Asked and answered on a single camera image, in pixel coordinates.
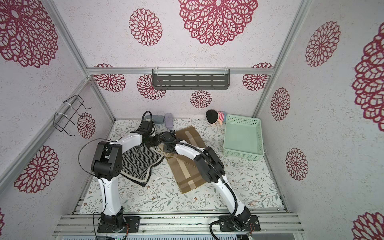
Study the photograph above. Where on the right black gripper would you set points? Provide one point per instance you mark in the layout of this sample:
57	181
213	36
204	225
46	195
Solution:
163	137

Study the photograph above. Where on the black white knitted scarf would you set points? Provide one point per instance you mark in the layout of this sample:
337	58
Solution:
138	163

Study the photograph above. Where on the brown beige striped scarf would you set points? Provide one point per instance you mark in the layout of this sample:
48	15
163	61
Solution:
184	169

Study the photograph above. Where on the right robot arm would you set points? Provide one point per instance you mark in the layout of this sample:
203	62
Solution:
212	170

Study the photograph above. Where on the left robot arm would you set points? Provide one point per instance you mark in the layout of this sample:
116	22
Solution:
107	166

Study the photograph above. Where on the mint green plastic basket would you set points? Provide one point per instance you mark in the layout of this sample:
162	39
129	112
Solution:
243	138

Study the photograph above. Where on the grey rectangular case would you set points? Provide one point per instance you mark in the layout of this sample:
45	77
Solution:
159	119

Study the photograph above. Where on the lilac oval case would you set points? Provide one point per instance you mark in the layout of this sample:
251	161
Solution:
169	121

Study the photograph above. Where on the doll with black hair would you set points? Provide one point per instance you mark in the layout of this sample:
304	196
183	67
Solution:
216	117

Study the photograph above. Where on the floral table mat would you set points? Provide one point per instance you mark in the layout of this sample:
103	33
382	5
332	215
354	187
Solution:
251	180

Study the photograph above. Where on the dark grey wall shelf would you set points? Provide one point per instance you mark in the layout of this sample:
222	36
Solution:
191	80

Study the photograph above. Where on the black wire wall rack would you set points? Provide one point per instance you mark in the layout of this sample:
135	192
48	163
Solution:
62	120

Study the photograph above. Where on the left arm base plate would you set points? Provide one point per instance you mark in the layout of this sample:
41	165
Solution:
123	225

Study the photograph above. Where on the aluminium front rail frame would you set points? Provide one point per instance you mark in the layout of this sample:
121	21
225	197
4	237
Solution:
183	223

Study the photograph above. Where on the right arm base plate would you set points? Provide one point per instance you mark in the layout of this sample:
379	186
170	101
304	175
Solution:
234	225

